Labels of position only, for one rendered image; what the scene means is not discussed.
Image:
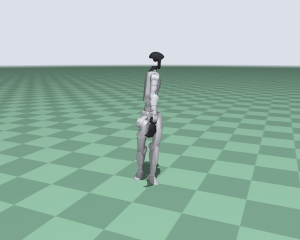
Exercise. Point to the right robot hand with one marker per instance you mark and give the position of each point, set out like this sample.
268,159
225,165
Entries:
152,128

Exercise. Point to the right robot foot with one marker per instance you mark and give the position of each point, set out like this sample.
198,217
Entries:
138,175

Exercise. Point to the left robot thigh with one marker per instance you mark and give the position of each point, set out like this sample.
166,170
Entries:
157,136

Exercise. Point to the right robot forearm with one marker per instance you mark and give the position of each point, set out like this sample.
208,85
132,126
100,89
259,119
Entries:
153,107

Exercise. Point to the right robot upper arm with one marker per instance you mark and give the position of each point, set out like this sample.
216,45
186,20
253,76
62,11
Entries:
154,79

